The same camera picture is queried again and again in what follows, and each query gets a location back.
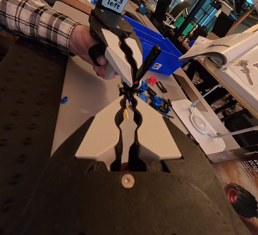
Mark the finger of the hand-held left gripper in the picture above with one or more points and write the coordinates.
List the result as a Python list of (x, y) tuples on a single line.
[(117, 61), (134, 47)]

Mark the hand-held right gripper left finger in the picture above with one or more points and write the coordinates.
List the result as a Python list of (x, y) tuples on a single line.
[(96, 138)]

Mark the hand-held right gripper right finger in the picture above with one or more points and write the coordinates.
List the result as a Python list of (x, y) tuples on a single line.
[(157, 138)]

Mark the black toy brick assembly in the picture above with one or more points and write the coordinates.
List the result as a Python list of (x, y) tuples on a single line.
[(148, 63)]

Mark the person's left forearm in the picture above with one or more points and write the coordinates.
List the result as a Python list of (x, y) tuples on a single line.
[(30, 17)]

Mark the person's left hand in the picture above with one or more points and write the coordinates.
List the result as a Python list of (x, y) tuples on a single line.
[(80, 41)]

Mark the thin black toy axle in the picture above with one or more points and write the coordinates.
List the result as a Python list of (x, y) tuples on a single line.
[(167, 115)]

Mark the blue bin with white tag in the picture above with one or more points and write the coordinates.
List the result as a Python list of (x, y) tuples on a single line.
[(167, 57)]

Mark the blue toy wheel hub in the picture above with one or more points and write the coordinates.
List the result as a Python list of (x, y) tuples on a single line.
[(156, 100), (143, 85)]

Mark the red toy wheel hub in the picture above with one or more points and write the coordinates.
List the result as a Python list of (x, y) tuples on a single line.
[(152, 80)]

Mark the blue flat toy panel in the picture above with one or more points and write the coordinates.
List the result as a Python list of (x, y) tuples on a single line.
[(142, 96)]

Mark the long black toy beam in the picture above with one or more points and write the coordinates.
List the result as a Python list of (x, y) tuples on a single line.
[(151, 92)]

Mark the white book stand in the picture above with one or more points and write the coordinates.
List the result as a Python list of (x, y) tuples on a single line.
[(203, 138)]

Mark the black curved toy panel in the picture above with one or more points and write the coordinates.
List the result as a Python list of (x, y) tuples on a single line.
[(161, 86)]

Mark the small blue connector brick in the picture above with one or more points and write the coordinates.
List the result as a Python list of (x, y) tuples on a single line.
[(64, 99)]

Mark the black metal pole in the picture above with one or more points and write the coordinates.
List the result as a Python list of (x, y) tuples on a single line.
[(197, 7)]

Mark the black dimpled mat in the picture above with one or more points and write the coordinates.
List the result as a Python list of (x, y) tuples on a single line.
[(26, 97)]

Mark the toy truck set box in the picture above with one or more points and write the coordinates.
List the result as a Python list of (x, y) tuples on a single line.
[(241, 178)]

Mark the open instruction booklet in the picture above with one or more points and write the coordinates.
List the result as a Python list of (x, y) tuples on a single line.
[(231, 47)]

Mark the black and blue frame assembly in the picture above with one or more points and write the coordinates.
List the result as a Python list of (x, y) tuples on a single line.
[(165, 105)]

